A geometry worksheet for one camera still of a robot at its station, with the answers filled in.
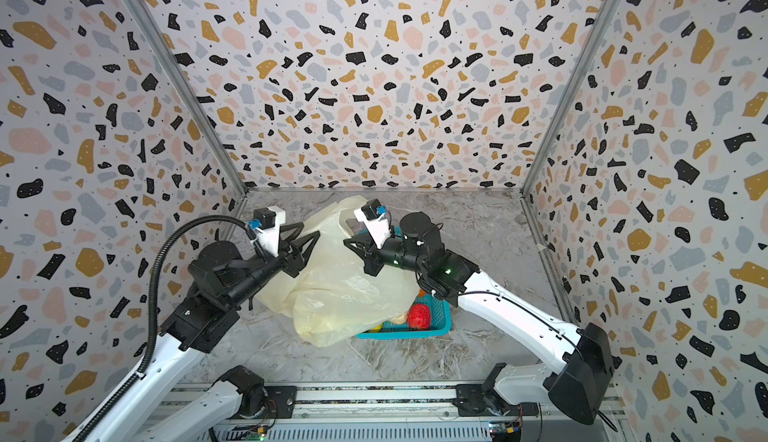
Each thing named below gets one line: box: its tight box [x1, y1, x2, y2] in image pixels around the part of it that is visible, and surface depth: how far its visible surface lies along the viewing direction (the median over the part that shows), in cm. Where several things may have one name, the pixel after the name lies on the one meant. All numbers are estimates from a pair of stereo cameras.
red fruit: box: [408, 303, 431, 330], surface depth 84 cm
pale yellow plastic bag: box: [255, 196, 420, 348], surface depth 72 cm
